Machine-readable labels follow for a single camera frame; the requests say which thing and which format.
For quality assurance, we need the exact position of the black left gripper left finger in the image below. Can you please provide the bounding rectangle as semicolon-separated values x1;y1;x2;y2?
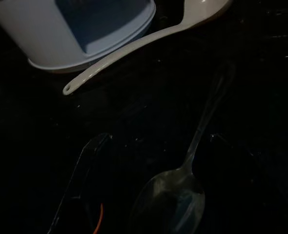
46;133;112;234

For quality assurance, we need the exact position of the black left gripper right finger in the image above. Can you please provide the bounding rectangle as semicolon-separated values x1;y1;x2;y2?
209;133;288;234

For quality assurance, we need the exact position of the stainless steel spoon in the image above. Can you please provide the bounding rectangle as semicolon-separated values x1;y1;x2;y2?
129;69;235;234

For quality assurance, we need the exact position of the orange rubber band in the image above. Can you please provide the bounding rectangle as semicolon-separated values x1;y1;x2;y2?
93;203;104;234

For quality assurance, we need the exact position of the white plastic drawer container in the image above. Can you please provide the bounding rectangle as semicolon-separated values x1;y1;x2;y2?
0;0;157;74

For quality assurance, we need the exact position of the white ladle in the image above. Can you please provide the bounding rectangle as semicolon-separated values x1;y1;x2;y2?
62;0;234;96

